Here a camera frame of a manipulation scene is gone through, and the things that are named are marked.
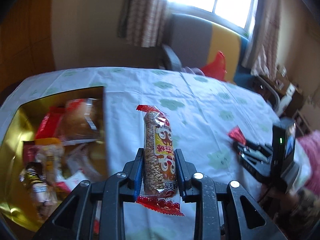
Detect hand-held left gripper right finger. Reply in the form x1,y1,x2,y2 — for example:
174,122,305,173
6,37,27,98
174,149,288,240

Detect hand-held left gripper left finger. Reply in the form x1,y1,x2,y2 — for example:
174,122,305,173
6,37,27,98
32,148,145,240

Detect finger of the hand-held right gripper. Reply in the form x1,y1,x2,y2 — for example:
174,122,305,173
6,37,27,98
233,141,273,156
239,152,273,183

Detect small red foil packet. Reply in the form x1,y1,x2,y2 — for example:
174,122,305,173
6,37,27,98
228,126,247,146

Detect grain bar packet red ends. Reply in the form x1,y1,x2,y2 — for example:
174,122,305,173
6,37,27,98
136,104,185,217

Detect white printed snack packet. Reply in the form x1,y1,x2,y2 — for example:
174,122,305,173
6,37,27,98
67,142,101,180

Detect yellow clear cake packet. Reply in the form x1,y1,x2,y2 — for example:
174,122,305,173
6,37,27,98
35,137,66,180

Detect large red foil packet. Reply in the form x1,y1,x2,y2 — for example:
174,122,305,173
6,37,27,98
35,106,66,140

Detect black and yellow snack packet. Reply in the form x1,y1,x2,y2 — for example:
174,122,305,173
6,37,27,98
19,162,50,205

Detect maroon box with gold inside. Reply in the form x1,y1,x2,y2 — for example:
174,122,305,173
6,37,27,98
0,86,111,233

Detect person's right forearm pink sleeve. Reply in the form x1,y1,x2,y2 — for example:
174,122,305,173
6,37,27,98
295,132,320,195

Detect cardboard box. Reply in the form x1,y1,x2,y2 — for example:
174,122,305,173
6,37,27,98
275,67,303,101

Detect red plastic bag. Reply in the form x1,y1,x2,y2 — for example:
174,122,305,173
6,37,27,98
201,51,227,80

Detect beige patterned curtain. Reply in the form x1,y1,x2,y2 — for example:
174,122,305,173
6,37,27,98
244,0,281,73
117,0,168,48

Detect grey yellow blue sofa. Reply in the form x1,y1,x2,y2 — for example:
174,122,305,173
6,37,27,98
160,14,250,85

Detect brown wooden wardrobe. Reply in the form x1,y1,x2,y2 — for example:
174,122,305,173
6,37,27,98
0,0,57,93

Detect grey metal chair frame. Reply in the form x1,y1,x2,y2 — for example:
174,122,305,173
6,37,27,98
255,76,281,113

